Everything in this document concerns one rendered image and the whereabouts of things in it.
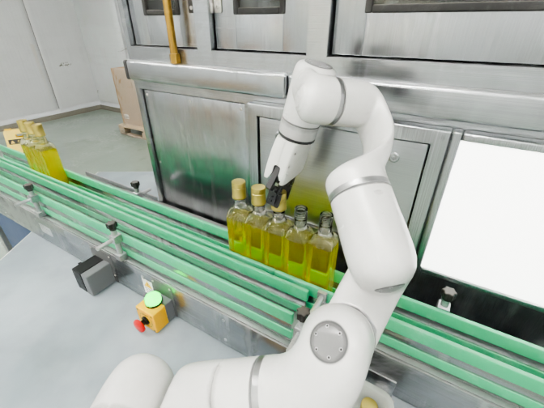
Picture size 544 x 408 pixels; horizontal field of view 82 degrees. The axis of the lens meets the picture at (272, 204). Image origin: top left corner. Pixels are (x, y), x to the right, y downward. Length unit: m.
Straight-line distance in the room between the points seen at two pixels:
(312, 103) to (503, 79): 0.35
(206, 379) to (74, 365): 0.62
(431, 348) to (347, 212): 0.43
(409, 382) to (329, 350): 0.49
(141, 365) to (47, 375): 0.53
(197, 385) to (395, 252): 0.28
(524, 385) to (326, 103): 0.60
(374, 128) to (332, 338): 0.32
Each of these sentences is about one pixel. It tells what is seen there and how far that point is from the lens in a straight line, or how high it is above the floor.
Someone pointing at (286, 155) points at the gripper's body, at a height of 1.28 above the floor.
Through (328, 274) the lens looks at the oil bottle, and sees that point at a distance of 0.73.
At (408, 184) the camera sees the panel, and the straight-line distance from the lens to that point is 0.73.
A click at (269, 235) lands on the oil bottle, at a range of 0.74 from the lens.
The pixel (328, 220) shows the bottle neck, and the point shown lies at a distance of 0.67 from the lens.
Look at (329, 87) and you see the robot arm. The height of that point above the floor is 1.41.
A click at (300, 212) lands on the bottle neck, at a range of 0.68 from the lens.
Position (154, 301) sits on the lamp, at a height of 0.85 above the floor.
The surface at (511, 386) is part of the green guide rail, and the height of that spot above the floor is 0.92.
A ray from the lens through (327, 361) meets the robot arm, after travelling 0.35.
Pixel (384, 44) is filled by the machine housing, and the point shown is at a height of 1.46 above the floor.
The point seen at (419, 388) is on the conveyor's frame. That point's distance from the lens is 0.83.
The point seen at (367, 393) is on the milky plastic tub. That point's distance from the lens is 0.79.
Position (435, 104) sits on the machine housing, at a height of 1.36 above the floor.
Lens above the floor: 1.50
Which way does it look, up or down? 30 degrees down
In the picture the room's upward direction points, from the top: straight up
